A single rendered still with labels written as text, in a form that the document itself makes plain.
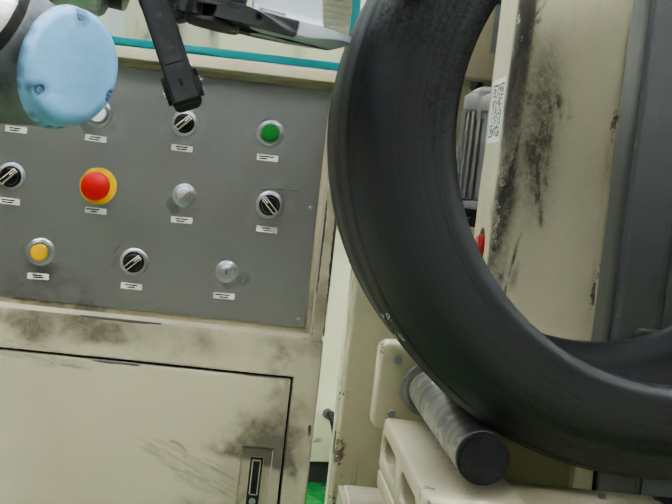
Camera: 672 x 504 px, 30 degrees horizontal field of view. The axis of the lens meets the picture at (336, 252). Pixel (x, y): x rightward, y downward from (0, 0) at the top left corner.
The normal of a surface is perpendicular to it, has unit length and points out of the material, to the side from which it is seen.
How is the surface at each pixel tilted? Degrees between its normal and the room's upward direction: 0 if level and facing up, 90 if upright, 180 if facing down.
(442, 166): 92
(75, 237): 90
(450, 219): 94
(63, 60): 91
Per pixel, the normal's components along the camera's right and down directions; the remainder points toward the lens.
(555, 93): 0.06, 0.06
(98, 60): 0.76, 0.14
